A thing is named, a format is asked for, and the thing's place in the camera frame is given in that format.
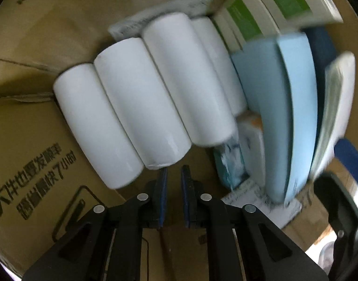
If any white paper roll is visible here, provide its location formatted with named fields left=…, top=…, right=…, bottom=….
left=53, top=63, right=144, bottom=189
left=94, top=37, right=192, bottom=170
left=191, top=17, right=248, bottom=116
left=142, top=13, right=236, bottom=147

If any white shipping label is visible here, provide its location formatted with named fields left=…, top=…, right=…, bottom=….
left=222, top=178, right=302, bottom=229

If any brown cardboard box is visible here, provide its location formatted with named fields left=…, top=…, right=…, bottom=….
left=0, top=0, right=358, bottom=280

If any light blue foam block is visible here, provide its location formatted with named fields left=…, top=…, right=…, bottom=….
left=231, top=32, right=318, bottom=204

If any white paper roll in box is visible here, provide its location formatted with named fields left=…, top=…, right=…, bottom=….
left=191, top=17, right=248, bottom=116

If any green white carton box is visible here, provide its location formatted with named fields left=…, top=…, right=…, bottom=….
left=261, top=0, right=343, bottom=30

